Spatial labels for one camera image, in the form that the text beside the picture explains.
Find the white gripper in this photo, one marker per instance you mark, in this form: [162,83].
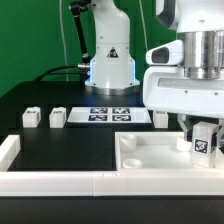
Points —
[166,89]

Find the white square tabletop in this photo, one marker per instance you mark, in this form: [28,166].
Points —
[158,151]

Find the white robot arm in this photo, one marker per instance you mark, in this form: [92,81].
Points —
[185,76]

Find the white U-shaped fence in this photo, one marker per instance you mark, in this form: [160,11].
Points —
[100,183]

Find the white marker base plate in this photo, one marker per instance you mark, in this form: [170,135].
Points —
[109,115]

